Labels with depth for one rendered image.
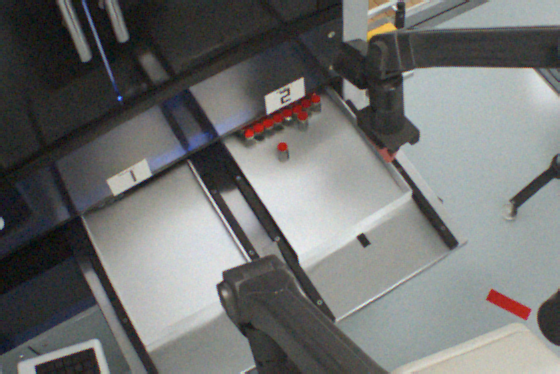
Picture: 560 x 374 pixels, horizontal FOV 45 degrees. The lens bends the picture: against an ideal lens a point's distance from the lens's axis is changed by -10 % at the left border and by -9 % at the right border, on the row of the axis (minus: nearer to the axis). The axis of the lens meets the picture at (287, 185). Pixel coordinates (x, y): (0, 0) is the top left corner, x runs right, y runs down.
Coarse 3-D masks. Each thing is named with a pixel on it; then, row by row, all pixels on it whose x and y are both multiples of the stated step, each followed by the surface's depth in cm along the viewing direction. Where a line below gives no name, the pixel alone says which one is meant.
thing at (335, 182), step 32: (320, 96) 160; (320, 128) 156; (352, 128) 156; (256, 160) 153; (288, 160) 153; (320, 160) 153; (352, 160) 152; (384, 160) 150; (256, 192) 146; (288, 192) 149; (320, 192) 149; (352, 192) 149; (384, 192) 148; (288, 224) 146; (320, 224) 146; (352, 224) 142
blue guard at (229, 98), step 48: (288, 48) 133; (336, 48) 140; (192, 96) 129; (240, 96) 137; (96, 144) 124; (144, 144) 132; (192, 144) 140; (0, 192) 119; (48, 192) 126; (96, 192) 135; (0, 240) 129
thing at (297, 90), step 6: (294, 84) 142; (300, 84) 144; (276, 90) 141; (282, 90) 142; (294, 90) 144; (300, 90) 145; (270, 96) 141; (276, 96) 142; (288, 96) 145; (294, 96) 146; (300, 96) 147; (270, 102) 143; (276, 102) 144; (288, 102) 146; (270, 108) 145; (276, 108) 146
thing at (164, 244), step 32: (128, 192) 151; (160, 192) 151; (192, 192) 151; (96, 224) 148; (128, 224) 148; (160, 224) 147; (192, 224) 147; (224, 224) 145; (128, 256) 144; (160, 256) 144; (192, 256) 144; (224, 256) 143; (128, 288) 141; (160, 288) 141; (192, 288) 140; (160, 320) 137; (192, 320) 137
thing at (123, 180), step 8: (144, 160) 135; (136, 168) 136; (144, 168) 137; (120, 176) 135; (128, 176) 136; (136, 176) 138; (144, 176) 139; (112, 184) 135; (120, 184) 137; (128, 184) 138; (112, 192) 138
